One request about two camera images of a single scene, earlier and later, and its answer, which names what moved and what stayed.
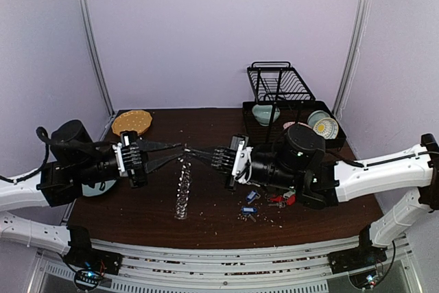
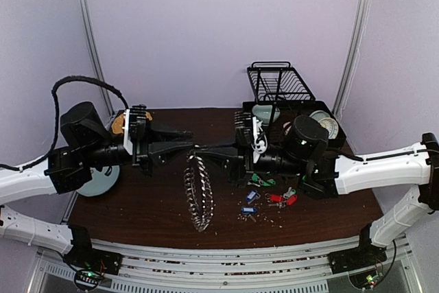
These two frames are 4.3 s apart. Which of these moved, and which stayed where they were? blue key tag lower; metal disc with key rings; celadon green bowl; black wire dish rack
Moved: metal disc with key rings
Stayed: black wire dish rack; blue key tag lower; celadon green bowl
